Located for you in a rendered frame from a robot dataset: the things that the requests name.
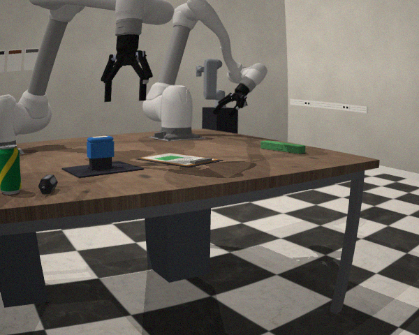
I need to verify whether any clipboard with paper form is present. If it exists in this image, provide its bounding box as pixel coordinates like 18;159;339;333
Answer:
137;153;222;168

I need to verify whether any green drink can with yellow stripe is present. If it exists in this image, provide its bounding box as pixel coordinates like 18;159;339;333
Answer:
0;144;22;195

